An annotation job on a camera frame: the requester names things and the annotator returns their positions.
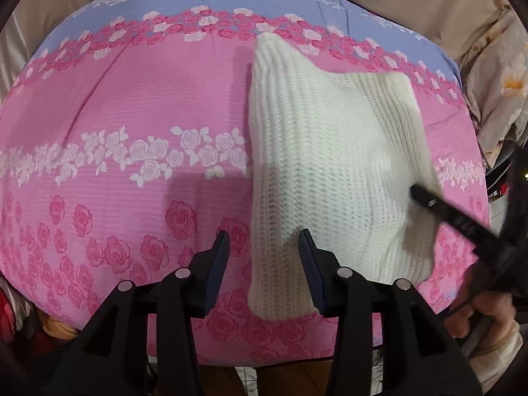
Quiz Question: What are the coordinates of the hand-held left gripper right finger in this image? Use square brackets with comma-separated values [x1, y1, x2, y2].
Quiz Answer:
[299, 228, 483, 396]

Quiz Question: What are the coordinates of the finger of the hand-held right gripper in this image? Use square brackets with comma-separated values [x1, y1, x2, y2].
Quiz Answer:
[410, 184, 498, 245]

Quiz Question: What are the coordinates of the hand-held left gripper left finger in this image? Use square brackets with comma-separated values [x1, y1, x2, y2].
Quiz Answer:
[49, 230, 231, 396]

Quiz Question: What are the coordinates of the white red black knit sweater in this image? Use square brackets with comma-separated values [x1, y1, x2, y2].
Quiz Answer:
[247, 32, 445, 322]

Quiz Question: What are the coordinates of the person's right hand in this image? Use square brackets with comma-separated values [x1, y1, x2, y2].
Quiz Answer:
[446, 286, 521, 340]

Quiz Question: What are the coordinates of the pale floral hanging cloth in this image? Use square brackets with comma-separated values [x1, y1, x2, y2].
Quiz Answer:
[456, 8, 528, 168]

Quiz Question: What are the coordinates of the pink floral bedsheet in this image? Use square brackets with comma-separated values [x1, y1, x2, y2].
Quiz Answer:
[0, 0, 492, 369]

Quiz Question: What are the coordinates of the red cloth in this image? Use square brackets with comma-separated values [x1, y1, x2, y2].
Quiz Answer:
[0, 289, 25, 341]

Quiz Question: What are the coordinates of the grey satin cloth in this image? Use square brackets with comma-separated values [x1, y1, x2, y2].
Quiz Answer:
[0, 8, 42, 96]

